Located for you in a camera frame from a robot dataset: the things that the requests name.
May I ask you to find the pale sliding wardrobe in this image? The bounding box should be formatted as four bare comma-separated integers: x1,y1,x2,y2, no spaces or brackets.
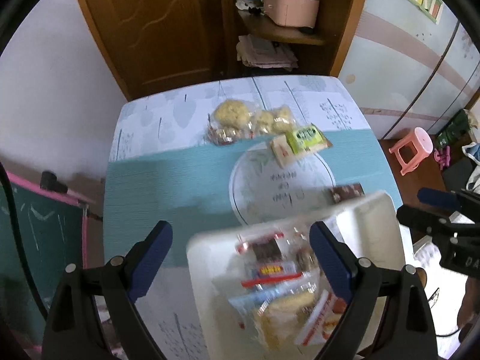
338,0,479,139

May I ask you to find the wooden shelf cabinet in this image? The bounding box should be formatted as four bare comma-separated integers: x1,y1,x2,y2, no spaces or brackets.
221,0,365,78

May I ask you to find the nut bar red packet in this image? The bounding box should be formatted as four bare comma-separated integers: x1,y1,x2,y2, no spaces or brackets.
207,126,243,146

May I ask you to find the red apple print packet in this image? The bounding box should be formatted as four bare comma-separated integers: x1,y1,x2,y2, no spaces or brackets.
294,289,347,346

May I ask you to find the leaf patterned teal tablecloth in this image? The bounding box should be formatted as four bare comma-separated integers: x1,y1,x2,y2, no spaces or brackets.
103,76,402,359

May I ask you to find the round yellow pastry bag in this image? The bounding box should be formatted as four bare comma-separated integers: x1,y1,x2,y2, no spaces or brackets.
210,99,260,130

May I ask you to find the pink storage basket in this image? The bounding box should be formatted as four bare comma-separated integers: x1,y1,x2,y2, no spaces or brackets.
264,0,319,29

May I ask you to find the dark brownie red packet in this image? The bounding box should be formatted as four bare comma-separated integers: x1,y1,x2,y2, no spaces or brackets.
235,231,285,263

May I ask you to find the wooden door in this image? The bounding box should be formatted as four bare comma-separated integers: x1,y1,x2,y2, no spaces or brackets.
77,0,228,101

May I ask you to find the green chalkboard pink frame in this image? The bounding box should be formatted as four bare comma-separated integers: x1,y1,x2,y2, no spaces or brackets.
1,172,87,346

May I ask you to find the pink plastic stool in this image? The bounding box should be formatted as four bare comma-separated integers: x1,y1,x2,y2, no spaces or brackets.
388,127,434,176

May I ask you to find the large yellow cake bag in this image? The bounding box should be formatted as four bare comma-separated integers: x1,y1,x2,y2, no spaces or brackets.
228,282,319,350

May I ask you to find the lumpy yellow pastry bag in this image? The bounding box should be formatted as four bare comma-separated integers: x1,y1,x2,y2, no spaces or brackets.
252,105,299,135

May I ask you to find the green label snack pack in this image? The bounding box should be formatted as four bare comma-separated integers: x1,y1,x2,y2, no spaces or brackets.
286,124,329,155

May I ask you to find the white plastic tray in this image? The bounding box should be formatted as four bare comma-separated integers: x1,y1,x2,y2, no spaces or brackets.
186,191,413,359

